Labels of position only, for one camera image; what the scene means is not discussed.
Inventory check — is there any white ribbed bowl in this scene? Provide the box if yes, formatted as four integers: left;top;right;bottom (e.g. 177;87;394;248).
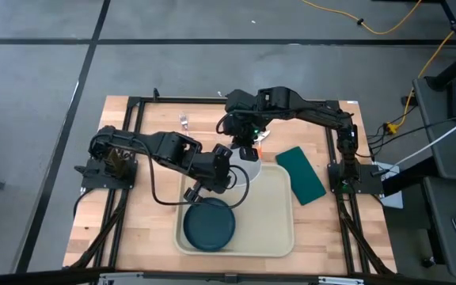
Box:
227;152;262;188

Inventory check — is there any white cable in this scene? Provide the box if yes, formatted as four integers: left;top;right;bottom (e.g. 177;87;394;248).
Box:
386;109;456;170

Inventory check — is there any silver fork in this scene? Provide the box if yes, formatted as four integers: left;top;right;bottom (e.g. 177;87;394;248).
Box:
178;112;191;134

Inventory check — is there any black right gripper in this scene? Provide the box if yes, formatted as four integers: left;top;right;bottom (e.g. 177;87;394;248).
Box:
226;112;261;162

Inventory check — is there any black aluminium table frame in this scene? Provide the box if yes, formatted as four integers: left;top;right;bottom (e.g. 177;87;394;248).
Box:
68;88;398;278

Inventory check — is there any yellow power cable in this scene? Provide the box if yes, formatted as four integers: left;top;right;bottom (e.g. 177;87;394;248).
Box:
386;3;456;131
300;0;424;36

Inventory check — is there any beige plastic tray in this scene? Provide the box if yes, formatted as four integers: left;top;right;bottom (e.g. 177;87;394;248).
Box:
173;163;295;257

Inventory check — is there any silver spoon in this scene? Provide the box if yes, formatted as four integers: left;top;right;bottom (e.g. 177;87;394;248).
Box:
253;129;272;145

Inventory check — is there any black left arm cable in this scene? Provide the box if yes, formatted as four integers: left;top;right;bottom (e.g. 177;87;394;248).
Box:
145;136;251;211

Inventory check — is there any green cloth napkin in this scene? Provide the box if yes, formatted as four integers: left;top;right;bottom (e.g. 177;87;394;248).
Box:
275;146;328;207

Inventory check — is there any dark blue plate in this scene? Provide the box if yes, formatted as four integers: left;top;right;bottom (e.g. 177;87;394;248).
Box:
183;196;237;253

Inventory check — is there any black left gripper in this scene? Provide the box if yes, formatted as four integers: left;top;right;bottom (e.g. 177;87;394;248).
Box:
183;152;234;204

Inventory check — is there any black stand leg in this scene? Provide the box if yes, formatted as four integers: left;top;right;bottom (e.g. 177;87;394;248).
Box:
424;0;456;92

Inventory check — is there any dark grey desk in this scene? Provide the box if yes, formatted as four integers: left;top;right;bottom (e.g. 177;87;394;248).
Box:
423;176;456;279
412;76;456;182

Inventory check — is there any black camera mount rail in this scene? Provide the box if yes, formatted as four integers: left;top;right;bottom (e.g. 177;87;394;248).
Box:
0;267;456;285

